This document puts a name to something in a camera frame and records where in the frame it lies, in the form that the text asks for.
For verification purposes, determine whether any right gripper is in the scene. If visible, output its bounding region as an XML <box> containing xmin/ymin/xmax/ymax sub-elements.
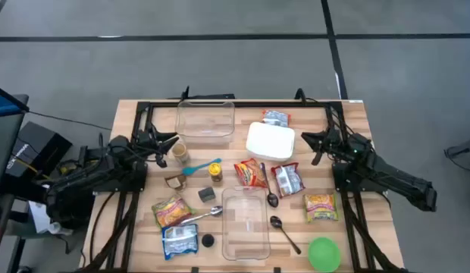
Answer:
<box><xmin>301</xmin><ymin>127</ymin><xmax>352</xmax><ymax>166</ymax></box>

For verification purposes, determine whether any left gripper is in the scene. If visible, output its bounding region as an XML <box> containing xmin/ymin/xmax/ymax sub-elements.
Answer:
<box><xmin>138</xmin><ymin>123</ymin><xmax>180</xmax><ymax>168</ymax></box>

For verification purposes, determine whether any brown lid glass jar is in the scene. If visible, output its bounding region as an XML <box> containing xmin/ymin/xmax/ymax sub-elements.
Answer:
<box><xmin>171</xmin><ymin>141</ymin><xmax>190</xmax><ymax>166</ymax></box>

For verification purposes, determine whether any teal plastic spoon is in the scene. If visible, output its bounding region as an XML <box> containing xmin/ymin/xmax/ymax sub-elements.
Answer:
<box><xmin>181</xmin><ymin>158</ymin><xmax>223</xmax><ymax>177</ymax></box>

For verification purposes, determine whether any small brown packet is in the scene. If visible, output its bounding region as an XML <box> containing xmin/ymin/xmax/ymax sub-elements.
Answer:
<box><xmin>164</xmin><ymin>174</ymin><xmax>188</xmax><ymax>192</ymax></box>

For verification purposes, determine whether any blue silver snack packet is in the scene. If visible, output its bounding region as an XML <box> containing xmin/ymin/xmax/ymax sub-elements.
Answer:
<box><xmin>271</xmin><ymin>162</ymin><xmax>306</xmax><ymax>199</ymax></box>

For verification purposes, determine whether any yellow lid spice jar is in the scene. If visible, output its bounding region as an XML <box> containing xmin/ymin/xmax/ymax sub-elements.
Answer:
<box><xmin>208</xmin><ymin>162</ymin><xmax>224</xmax><ymax>184</ymax></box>

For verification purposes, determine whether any yellow green ramen packet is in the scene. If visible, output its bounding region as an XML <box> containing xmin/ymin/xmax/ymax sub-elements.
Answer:
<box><xmin>303</xmin><ymin>193</ymin><xmax>340</xmax><ymax>223</ymax></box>
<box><xmin>151</xmin><ymin>193</ymin><xmax>197</xmax><ymax>229</ymax></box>

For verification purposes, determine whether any silver metal spoon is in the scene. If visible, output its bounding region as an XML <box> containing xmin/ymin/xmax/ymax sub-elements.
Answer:
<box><xmin>179</xmin><ymin>206</ymin><xmax>224</xmax><ymax>226</ymax></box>

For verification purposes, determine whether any yellow snack packet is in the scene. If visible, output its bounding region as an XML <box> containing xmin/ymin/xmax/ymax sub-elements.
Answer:
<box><xmin>161</xmin><ymin>223</ymin><xmax>199</xmax><ymax>261</ymax></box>

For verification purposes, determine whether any silver orange ramen packet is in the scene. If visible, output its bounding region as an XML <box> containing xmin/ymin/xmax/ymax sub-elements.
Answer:
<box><xmin>262</xmin><ymin>109</ymin><xmax>292</xmax><ymax>128</ymax></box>

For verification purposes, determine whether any white plastic lid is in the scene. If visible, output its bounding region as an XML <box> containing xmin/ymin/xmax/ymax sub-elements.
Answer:
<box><xmin>245</xmin><ymin>121</ymin><xmax>296</xmax><ymax>162</ymax></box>

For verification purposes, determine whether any dark metal spoon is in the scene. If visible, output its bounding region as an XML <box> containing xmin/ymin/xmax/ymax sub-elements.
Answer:
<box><xmin>269</xmin><ymin>215</ymin><xmax>302</xmax><ymax>256</ymax></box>
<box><xmin>259</xmin><ymin>162</ymin><xmax>280</xmax><ymax>209</ymax></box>

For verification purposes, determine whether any orange red ramen packet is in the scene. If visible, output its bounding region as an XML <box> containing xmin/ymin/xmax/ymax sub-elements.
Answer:
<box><xmin>233</xmin><ymin>158</ymin><xmax>269</xmax><ymax>189</ymax></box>

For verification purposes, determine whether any green plastic bowl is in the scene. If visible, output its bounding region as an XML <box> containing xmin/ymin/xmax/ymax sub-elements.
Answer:
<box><xmin>307</xmin><ymin>237</ymin><xmax>342</xmax><ymax>273</ymax></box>

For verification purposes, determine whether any black cardboard box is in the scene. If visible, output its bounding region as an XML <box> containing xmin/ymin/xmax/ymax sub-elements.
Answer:
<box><xmin>5</xmin><ymin>121</ymin><xmax>74</xmax><ymax>179</ymax></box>

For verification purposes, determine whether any white paper sheet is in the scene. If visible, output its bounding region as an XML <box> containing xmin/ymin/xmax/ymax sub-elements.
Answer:
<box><xmin>28</xmin><ymin>199</ymin><xmax>64</xmax><ymax>235</ymax></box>

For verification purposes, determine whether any black computer monitor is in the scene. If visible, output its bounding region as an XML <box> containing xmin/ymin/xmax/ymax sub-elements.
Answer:
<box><xmin>0</xmin><ymin>83</ymin><xmax>30</xmax><ymax>196</ymax></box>

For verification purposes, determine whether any long black table bracket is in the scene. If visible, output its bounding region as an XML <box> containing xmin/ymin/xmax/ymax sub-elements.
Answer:
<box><xmin>180</xmin><ymin>86</ymin><xmax>236</xmax><ymax>101</ymax></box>

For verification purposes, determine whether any black aluminium rig frame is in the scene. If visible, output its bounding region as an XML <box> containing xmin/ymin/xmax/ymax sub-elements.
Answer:
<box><xmin>79</xmin><ymin>99</ymin><xmax>410</xmax><ymax>273</ymax></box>

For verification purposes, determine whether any black floor cable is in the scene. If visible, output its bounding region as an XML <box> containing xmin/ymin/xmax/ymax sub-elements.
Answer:
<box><xmin>28</xmin><ymin>110</ymin><xmax>113</xmax><ymax>132</ymax></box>

